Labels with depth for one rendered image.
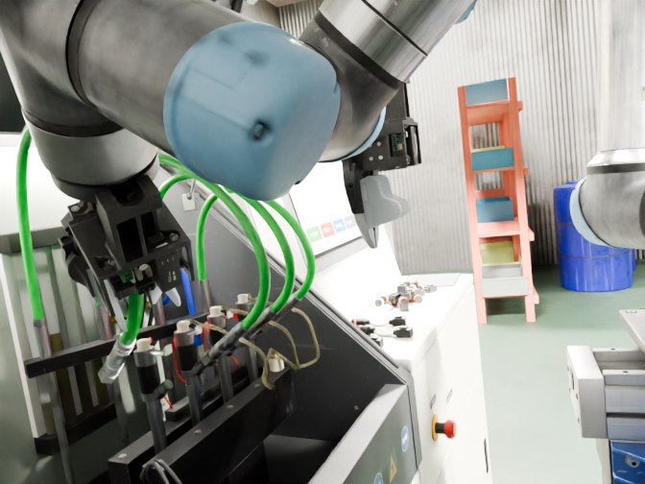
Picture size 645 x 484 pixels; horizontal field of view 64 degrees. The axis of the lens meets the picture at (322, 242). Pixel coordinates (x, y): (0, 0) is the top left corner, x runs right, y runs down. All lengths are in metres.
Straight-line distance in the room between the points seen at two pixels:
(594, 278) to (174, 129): 5.09
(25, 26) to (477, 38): 6.40
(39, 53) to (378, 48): 0.18
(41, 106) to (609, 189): 0.77
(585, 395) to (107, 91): 0.73
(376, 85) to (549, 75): 6.21
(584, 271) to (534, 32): 2.79
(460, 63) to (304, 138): 6.35
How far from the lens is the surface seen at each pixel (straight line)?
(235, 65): 0.22
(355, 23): 0.33
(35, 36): 0.29
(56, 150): 0.35
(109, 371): 0.63
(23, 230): 0.85
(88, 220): 0.43
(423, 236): 6.61
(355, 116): 0.35
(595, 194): 0.91
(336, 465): 0.72
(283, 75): 0.22
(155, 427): 0.77
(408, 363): 0.95
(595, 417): 0.85
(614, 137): 0.92
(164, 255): 0.41
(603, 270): 5.24
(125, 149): 0.34
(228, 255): 1.01
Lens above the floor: 1.31
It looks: 7 degrees down
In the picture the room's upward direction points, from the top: 7 degrees counter-clockwise
